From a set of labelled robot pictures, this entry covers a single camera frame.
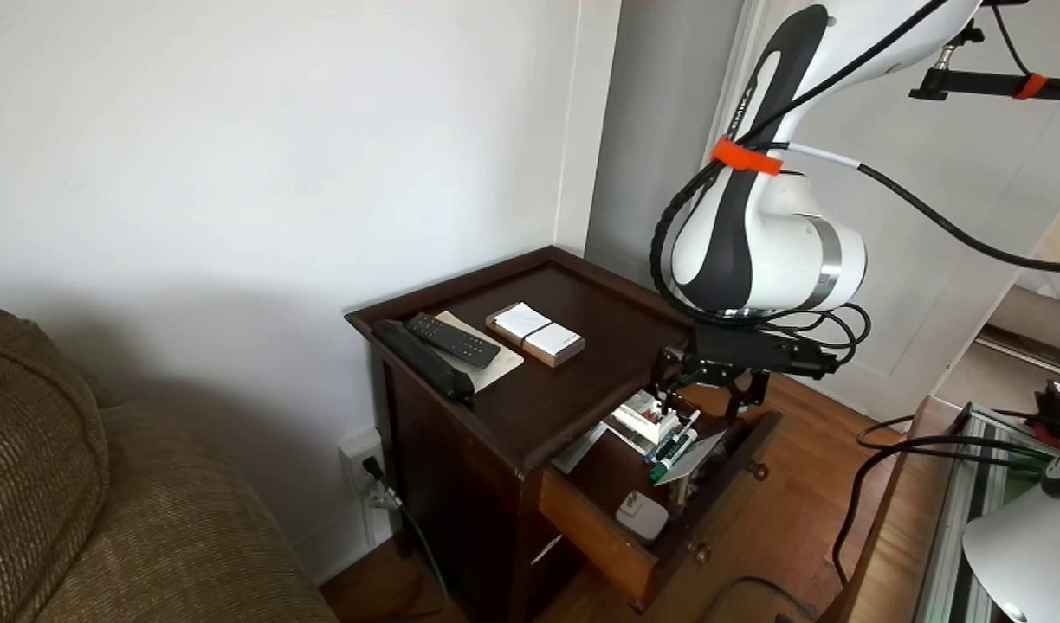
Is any plain white notepad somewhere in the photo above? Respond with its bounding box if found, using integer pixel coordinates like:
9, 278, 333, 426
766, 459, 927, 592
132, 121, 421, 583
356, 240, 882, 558
480, 302, 553, 345

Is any black camera boom bar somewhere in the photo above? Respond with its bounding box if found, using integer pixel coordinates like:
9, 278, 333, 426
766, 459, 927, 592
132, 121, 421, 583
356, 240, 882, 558
908, 65, 1060, 105

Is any dark wooden nightstand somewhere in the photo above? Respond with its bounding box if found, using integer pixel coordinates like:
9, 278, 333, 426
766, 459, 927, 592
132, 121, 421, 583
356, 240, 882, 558
342, 243, 786, 623

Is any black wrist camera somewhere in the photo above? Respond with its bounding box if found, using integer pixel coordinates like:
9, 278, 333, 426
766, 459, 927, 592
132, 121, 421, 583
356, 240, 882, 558
688, 323, 843, 381

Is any white plug adapter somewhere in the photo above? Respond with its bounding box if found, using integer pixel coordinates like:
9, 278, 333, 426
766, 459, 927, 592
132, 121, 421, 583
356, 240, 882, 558
366, 481, 408, 515

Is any brown fabric sofa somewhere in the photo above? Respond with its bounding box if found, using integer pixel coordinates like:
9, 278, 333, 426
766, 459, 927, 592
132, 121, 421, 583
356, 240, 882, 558
0, 302, 342, 623

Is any white box with red print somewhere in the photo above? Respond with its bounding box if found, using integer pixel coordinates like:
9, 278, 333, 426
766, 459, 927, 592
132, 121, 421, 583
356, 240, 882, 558
610, 389, 679, 448

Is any aluminium frame rail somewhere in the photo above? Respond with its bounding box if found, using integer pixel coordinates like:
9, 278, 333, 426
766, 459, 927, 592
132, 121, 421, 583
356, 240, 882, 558
910, 398, 1060, 623

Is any orange cable strap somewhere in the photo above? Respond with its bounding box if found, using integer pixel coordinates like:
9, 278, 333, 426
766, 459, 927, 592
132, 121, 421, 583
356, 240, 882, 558
710, 135, 786, 179

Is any green card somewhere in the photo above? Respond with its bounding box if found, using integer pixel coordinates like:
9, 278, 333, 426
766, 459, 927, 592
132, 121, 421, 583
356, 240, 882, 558
649, 430, 716, 487

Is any thick black cable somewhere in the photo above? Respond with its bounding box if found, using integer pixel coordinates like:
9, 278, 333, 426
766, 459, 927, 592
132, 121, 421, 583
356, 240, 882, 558
833, 413, 1060, 584

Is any long black remote control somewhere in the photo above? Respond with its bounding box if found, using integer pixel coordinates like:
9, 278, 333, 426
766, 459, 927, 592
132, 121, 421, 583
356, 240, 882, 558
372, 318, 477, 407

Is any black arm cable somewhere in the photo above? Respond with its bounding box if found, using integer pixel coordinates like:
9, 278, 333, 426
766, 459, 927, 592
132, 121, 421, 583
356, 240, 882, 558
649, 0, 1060, 354

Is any dark wooden drawer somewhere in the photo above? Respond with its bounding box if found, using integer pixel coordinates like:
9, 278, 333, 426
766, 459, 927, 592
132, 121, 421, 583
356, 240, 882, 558
536, 378, 786, 614

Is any beige paper pad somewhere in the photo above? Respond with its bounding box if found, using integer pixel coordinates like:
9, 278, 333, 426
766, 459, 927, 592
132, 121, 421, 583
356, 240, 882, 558
433, 308, 527, 396

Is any black tripod head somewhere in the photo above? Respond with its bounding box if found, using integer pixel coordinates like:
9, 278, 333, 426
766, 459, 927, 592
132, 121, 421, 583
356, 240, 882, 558
940, 12, 987, 75

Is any short black remote control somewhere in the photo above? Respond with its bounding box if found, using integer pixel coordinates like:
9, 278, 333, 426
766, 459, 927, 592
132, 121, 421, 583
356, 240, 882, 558
403, 310, 502, 373

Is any small white square device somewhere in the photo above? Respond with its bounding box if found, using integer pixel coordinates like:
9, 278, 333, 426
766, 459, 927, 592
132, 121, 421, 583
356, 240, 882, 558
612, 487, 672, 545

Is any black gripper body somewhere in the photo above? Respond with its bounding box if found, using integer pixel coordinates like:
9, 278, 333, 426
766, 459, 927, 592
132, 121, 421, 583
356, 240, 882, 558
651, 343, 778, 406

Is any small black webcam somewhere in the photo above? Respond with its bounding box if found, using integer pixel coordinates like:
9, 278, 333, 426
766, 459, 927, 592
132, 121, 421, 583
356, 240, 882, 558
1032, 378, 1060, 443

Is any white wall outlet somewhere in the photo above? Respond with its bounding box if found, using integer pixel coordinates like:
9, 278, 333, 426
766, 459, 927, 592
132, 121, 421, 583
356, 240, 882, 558
338, 426, 400, 548

